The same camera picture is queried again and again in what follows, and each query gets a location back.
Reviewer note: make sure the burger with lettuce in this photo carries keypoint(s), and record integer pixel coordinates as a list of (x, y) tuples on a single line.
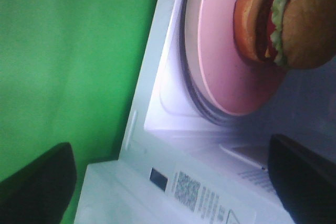
[(293, 34)]

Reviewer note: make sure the pink round plate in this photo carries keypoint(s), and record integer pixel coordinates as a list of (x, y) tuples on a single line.
[(235, 85)]

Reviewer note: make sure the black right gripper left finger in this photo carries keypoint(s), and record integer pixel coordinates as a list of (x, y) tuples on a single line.
[(41, 191)]

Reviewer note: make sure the white microwave oven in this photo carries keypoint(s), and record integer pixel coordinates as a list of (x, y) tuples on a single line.
[(165, 132)]

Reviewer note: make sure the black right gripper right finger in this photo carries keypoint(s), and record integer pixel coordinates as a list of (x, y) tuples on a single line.
[(303, 180)]

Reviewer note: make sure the white warning label sticker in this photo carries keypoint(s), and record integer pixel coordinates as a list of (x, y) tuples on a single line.
[(205, 202)]

